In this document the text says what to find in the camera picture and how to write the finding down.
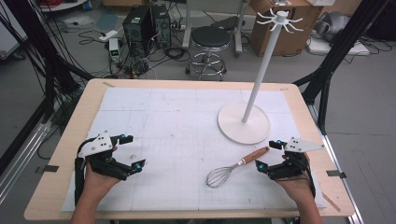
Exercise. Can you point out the aluminium rail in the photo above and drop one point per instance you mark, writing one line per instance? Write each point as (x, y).
(348, 196)
(21, 161)

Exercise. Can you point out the slim black computer tower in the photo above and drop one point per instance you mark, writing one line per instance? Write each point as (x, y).
(162, 25)

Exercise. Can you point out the white power strip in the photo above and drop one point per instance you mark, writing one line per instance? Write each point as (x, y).
(108, 35)

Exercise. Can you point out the white flat board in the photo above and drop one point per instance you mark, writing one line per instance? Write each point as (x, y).
(342, 48)

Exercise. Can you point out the thin wooden stick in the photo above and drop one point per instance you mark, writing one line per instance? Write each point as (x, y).
(330, 202)

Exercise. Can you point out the black metal stand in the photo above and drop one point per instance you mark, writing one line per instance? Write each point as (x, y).
(344, 49)

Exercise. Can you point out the person's left hand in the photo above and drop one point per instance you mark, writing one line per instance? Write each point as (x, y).
(96, 183)

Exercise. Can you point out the grey rounded device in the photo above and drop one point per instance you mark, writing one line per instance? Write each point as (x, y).
(334, 25)

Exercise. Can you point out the white device with green display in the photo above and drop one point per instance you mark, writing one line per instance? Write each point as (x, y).
(114, 49)

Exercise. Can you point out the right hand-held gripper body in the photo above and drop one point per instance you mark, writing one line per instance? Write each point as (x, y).
(299, 144)

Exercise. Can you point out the black tape strip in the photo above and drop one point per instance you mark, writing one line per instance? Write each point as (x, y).
(49, 168)
(335, 174)

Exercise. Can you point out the white hook stand rack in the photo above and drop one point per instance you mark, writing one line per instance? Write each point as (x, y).
(239, 124)

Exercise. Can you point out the large black computer tower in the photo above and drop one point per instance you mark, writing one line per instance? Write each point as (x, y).
(137, 28)

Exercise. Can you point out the black round stool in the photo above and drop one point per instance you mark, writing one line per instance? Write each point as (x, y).
(210, 36)

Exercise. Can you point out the person's right hand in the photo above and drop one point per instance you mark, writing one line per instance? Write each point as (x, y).
(295, 186)

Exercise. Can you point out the brown cardboard box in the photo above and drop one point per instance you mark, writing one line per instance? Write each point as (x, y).
(292, 40)

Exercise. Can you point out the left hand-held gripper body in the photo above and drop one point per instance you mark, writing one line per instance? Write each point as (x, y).
(96, 146)

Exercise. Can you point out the white round table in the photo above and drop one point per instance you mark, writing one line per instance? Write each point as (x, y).
(62, 7)

